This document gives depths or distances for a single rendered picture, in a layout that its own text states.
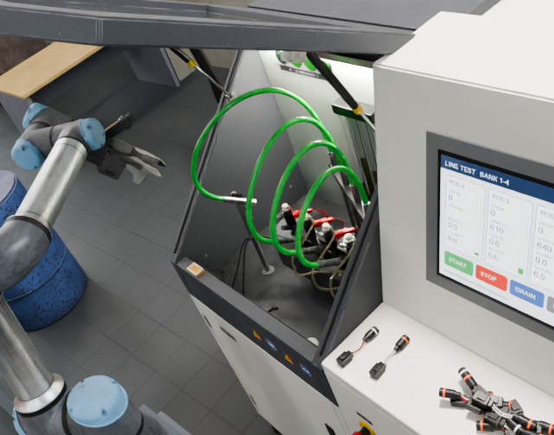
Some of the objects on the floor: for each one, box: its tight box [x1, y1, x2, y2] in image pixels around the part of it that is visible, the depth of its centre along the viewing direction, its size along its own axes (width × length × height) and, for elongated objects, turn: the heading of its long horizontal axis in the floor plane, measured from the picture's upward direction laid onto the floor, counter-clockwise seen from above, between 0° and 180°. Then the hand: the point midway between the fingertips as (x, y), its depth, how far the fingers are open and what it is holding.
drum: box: [0, 170, 87, 331], centre depth 335 cm, size 51×51×76 cm
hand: (160, 167), depth 165 cm, fingers open, 7 cm apart
